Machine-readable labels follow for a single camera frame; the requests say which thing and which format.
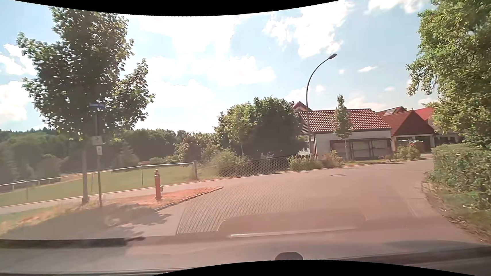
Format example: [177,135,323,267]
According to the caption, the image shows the clump of dark green trees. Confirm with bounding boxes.
[212,93,310,162]

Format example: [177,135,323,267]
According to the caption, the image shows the light green bush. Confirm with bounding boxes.
[205,147,249,177]

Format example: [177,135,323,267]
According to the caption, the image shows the low bushes by building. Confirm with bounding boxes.
[287,150,345,172]

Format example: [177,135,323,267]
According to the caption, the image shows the grey asphalt road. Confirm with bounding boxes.
[0,158,440,252]

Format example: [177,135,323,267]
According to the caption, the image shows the small slim tree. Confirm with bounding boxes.
[331,94,357,162]

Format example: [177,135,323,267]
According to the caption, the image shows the white building with red roof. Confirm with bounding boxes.
[290,95,394,165]

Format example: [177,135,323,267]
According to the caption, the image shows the car's own bonnet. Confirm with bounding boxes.
[0,201,491,276]

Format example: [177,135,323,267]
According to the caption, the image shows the grey paved pavement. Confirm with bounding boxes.
[0,201,190,249]

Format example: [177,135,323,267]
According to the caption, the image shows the red-roofed building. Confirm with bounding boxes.
[375,102,463,156]

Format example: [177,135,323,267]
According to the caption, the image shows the flowering bush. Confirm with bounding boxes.
[390,140,422,162]

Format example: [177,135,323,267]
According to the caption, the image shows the tall leafy tree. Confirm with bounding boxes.
[14,0,162,209]

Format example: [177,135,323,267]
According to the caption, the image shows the dry grass verge with tree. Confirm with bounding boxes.
[0,185,226,238]

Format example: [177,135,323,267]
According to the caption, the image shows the wood of trees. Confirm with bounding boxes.
[0,109,219,183]

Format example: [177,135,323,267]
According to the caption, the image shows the grass verge beside hedge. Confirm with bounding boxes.
[421,174,491,258]

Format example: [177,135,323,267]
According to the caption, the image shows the large spreading tree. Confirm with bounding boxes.
[400,0,491,158]

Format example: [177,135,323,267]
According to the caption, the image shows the green hedge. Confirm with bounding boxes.
[425,140,491,226]

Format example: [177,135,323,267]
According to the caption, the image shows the curved lamp post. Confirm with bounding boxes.
[301,53,345,160]

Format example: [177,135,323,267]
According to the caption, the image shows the red hydrant post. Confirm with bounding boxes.
[153,168,164,201]

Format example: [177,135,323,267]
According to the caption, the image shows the road sign on post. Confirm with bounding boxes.
[88,101,113,208]

